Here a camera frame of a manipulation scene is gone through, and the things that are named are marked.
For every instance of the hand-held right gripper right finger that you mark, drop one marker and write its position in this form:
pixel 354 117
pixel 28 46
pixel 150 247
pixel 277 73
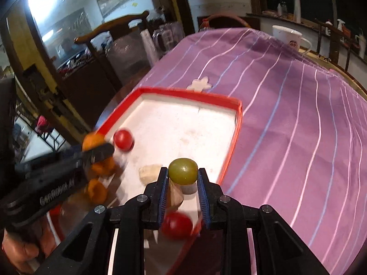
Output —
pixel 204 203

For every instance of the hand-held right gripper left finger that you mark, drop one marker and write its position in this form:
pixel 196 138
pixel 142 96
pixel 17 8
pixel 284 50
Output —
pixel 163 197

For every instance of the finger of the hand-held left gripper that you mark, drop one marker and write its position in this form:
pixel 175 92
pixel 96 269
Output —
pixel 100 151

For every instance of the orange tangerine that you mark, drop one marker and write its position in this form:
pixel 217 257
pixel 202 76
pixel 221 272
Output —
pixel 96 191
pixel 91 141
pixel 104 167

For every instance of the red tomato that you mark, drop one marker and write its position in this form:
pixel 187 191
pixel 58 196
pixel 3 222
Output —
pixel 123 139
pixel 176 225

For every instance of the green round fruit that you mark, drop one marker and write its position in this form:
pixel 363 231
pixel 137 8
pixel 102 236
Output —
pixel 183 170

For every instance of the red-rimmed white tray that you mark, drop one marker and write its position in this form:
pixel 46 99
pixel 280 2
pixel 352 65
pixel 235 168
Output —
pixel 177 126

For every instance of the person's left hand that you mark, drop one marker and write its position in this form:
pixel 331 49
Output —
pixel 20 252

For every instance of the purple striped tablecloth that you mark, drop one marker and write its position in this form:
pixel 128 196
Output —
pixel 286 120

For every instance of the white flower-shaped coaster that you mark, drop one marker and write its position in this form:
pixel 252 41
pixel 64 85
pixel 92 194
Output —
pixel 199 84

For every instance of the wooden chair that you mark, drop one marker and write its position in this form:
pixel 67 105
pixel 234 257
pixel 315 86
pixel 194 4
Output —
pixel 111 26

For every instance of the clear plastic jug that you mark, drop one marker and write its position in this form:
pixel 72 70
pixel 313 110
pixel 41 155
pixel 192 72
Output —
pixel 166 37

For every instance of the red-capped bottle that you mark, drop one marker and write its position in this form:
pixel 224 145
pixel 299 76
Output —
pixel 204 25

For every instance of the red arched chair back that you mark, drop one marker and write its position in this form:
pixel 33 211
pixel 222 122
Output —
pixel 223 15

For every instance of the white cup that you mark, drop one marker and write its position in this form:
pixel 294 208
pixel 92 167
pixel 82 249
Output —
pixel 286 37

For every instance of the stack of white paper cups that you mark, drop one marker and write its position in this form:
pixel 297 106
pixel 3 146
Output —
pixel 297 10

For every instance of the white spray bottle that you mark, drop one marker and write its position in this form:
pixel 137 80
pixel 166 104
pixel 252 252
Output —
pixel 340 25

